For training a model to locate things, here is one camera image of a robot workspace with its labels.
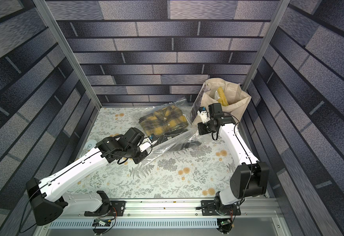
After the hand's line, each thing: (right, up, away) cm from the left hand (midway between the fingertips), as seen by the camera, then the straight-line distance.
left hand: (145, 150), depth 74 cm
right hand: (+31, +12, +10) cm, 35 cm away
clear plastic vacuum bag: (+6, -1, +2) cm, 6 cm away
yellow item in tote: (+46, +32, +22) cm, 60 cm away
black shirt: (+18, 0, +8) cm, 20 cm away
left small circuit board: (-23, -35, -3) cm, 42 cm away
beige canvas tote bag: (+59, +30, +27) cm, 72 cm away
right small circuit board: (+41, -37, -2) cm, 55 cm away
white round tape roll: (-39, 0, +18) cm, 43 cm away
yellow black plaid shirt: (+7, +15, +32) cm, 36 cm away
